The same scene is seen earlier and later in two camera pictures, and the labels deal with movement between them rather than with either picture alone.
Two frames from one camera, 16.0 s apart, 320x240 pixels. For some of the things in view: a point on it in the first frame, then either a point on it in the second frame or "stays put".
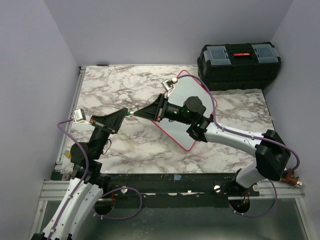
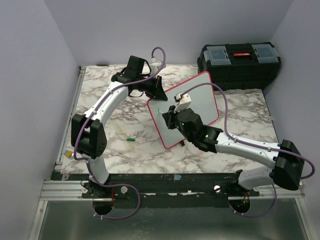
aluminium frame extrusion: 56,184 stays put
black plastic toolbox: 238,67 stays put
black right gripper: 156,111 to 169,116
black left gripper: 113,121 to 157,92
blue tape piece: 177,177 stays put
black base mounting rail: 173,190 stays put
